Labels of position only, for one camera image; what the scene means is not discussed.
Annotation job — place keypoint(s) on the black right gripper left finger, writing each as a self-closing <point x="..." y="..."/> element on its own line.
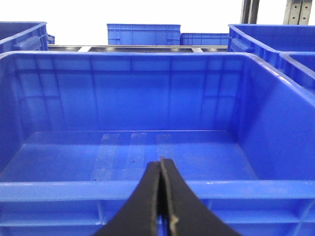
<point x="138" y="216"/>

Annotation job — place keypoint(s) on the blue crate right front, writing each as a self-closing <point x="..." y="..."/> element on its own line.
<point x="77" y="131"/>

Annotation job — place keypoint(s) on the blue crate far centre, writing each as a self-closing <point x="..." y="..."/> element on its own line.
<point x="144" y="34"/>

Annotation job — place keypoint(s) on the blue crate left front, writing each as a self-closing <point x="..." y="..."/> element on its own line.
<point x="289" y="48"/>

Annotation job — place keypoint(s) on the steel roller rack frame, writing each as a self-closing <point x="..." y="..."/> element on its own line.
<point x="140" y="49"/>

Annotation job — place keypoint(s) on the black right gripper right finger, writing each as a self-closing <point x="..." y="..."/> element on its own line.
<point x="184" y="212"/>

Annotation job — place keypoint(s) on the blue crate far background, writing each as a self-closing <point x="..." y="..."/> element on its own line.
<point x="204" y="39"/>

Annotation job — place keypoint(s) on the blue crate far left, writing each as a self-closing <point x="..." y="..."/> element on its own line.
<point x="23" y="36"/>

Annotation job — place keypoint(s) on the blue crate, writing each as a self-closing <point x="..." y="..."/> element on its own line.
<point x="144" y="34"/>
<point x="23" y="36"/>
<point x="289" y="48"/>
<point x="77" y="131"/>

